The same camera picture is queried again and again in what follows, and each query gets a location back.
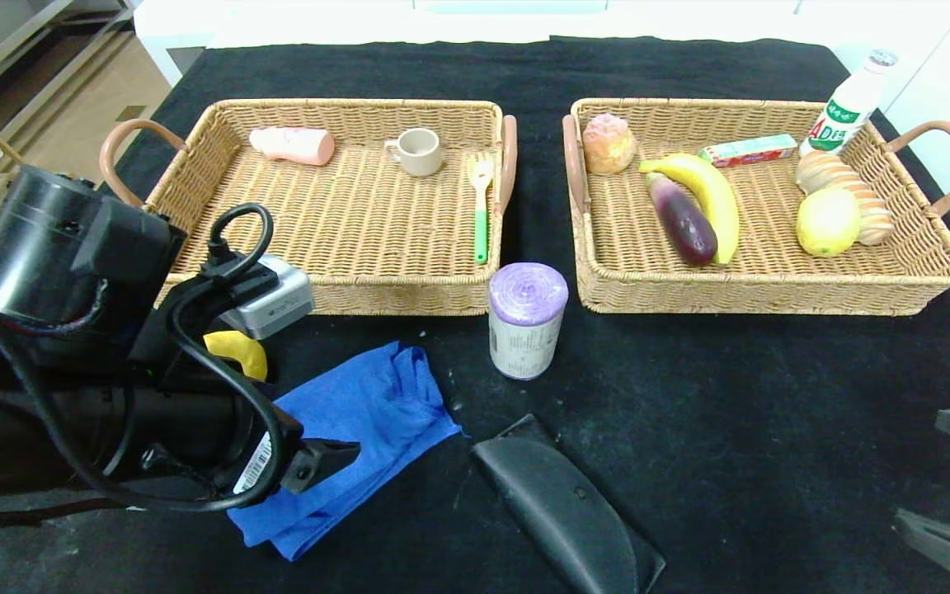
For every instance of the purple garbage bag roll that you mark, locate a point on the purple garbage bag roll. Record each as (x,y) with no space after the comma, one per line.
(524,330)

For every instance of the grey shelf unit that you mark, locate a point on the grey shelf unit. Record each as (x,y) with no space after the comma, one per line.
(38,58)

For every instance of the beige ceramic cup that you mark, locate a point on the beige ceramic cup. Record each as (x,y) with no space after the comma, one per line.
(419,153)

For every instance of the yellow toy pear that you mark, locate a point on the yellow toy pear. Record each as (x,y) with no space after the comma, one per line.
(244,351)

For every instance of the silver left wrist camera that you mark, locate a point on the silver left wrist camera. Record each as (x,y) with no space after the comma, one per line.
(277,305)

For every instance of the green and red candy box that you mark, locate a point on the green and red candy box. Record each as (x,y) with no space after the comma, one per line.
(747,152)

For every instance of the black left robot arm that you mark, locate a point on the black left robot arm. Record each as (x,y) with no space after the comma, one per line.
(38,239)

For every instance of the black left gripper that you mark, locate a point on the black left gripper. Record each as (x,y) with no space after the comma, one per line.
(263,459)

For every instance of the pink toy bun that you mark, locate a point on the pink toy bun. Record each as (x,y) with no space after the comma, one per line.
(609,144)

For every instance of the pink plastic bottle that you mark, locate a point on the pink plastic bottle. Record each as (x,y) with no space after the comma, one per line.
(298,146)

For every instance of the blue microfibre cloth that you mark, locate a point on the blue microfibre cloth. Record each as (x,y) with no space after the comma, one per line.
(376,412)

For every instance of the black leather pouch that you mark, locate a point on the black leather pouch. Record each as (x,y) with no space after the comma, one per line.
(566,511)

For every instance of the yellow toy banana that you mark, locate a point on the yellow toy banana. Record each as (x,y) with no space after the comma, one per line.
(710,190)

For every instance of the yellow toy lemon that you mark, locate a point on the yellow toy lemon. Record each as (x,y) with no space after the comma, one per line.
(828,223)

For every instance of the white milk drink bottle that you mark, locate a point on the white milk drink bottle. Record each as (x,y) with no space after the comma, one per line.
(850,103)

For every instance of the striped toy bread loaf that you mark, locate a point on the striped toy bread loaf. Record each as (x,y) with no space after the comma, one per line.
(834,173)

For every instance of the purple toy eggplant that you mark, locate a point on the purple toy eggplant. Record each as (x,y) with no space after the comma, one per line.
(681,223)

